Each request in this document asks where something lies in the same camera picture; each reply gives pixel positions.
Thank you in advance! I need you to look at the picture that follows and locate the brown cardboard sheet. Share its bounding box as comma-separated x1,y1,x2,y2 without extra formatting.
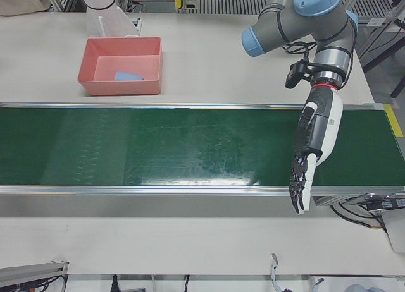
0,0,51,18

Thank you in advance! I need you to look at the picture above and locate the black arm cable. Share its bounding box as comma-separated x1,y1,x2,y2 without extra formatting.
281,7,360,84

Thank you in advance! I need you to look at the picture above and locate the white and black cable bundle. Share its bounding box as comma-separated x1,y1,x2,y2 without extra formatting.
328,199,384,232

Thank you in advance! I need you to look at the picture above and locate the robot dexterous hand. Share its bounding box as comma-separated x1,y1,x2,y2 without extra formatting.
288,83,345,216

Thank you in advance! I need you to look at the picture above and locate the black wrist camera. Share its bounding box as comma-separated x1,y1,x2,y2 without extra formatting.
284,59,313,90

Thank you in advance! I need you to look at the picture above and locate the silver conveyor side rail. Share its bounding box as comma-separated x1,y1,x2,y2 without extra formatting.
0,183,405,197
0,101,385,111

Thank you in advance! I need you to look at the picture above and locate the black conveyor controller unit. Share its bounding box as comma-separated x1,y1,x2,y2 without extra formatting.
363,192,405,211

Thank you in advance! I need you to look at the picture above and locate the green conveyor belt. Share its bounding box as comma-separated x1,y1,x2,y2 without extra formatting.
0,107,405,187

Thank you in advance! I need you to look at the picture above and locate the light blue plastic cup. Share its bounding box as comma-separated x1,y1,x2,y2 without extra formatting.
114,71,145,82

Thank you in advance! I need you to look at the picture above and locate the pink plastic box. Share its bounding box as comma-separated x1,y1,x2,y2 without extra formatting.
77,36,164,97

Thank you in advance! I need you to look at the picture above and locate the white equipment box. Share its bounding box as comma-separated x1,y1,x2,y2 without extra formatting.
381,209,405,254

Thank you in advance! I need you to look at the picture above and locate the aluminium profile bar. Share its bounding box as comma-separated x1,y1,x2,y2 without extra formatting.
0,260,70,287

